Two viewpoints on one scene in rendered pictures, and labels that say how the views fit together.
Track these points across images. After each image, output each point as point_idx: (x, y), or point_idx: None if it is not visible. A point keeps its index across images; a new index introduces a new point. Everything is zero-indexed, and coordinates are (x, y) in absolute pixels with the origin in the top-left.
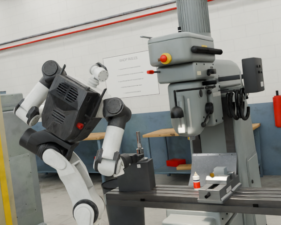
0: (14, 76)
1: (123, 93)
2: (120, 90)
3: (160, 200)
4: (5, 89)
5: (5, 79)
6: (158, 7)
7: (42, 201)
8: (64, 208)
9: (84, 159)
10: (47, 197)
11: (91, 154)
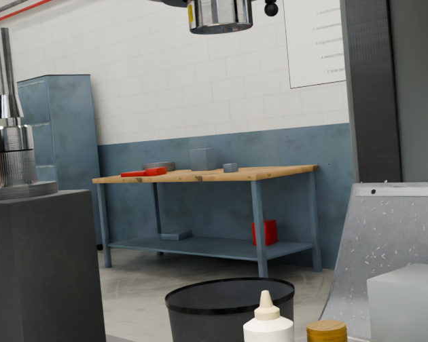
0: (106, 43)
1: (327, 71)
2: (318, 66)
3: None
4: (90, 70)
5: (91, 50)
6: None
7: (108, 316)
8: (139, 340)
9: (236, 228)
10: (124, 307)
11: (252, 216)
